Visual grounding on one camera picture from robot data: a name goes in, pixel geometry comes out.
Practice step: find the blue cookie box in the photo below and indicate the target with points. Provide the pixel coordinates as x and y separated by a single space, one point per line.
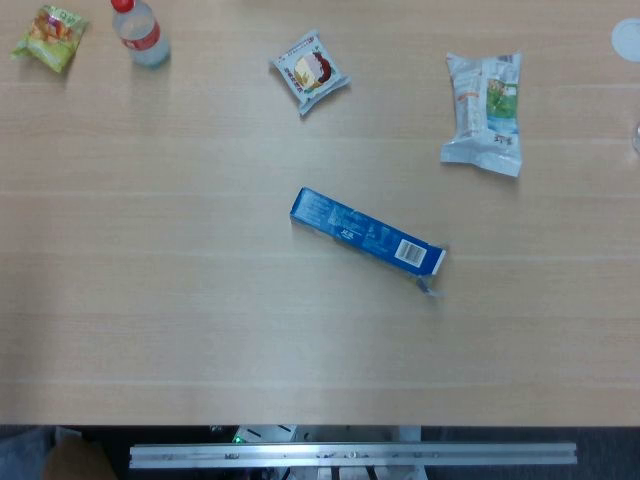
350 227

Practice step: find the white square snack packet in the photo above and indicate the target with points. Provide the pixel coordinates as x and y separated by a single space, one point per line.
310 70

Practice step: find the white long snack bag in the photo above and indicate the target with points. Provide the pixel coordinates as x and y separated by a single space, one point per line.
487 115

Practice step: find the clear bottle with red label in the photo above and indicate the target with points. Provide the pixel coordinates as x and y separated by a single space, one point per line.
142 37

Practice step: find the green snack bag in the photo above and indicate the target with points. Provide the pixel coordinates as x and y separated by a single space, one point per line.
50 37

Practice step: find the white round disc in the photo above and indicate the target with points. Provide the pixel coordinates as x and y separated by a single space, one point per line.
629 37

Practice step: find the aluminium rail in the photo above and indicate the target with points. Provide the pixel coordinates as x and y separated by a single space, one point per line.
350 455

